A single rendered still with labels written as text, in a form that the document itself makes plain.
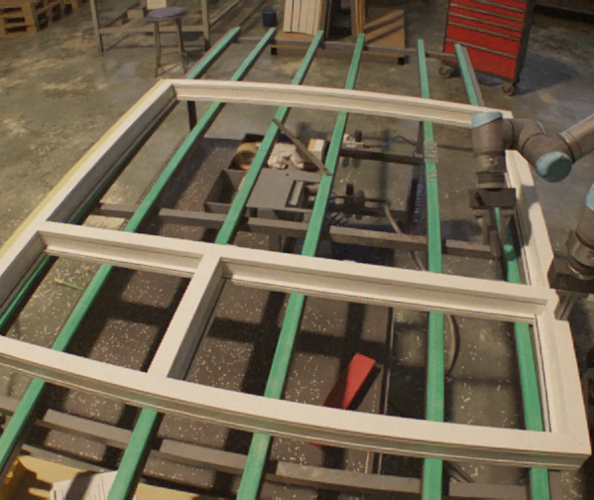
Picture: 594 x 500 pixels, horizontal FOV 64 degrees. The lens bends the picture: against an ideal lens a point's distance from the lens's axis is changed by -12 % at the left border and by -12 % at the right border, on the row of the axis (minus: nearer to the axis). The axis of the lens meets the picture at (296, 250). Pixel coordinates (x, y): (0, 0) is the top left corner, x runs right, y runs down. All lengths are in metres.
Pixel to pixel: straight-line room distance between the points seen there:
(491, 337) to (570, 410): 1.40
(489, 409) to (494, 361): 0.26
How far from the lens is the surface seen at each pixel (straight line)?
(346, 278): 1.27
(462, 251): 1.58
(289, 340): 1.21
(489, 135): 1.44
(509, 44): 4.79
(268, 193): 1.66
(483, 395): 2.28
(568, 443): 1.09
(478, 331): 2.50
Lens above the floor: 1.79
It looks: 40 degrees down
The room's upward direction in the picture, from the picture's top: straight up
